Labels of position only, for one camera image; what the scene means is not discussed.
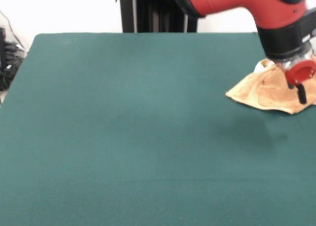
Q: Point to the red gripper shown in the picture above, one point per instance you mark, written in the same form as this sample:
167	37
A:
301	72

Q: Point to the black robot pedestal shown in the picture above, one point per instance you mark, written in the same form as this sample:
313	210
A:
153	13

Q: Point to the orange terry towel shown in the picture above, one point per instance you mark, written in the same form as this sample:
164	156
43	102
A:
259	92

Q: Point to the dark green table cloth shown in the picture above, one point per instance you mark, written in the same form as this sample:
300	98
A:
98	137

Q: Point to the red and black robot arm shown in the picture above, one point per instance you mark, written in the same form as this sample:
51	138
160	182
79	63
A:
271	13

